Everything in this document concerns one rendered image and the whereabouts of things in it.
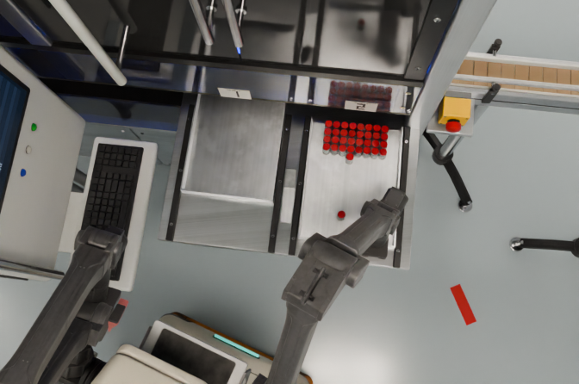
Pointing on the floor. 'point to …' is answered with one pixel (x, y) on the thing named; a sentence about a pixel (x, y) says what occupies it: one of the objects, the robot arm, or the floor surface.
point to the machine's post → (463, 29)
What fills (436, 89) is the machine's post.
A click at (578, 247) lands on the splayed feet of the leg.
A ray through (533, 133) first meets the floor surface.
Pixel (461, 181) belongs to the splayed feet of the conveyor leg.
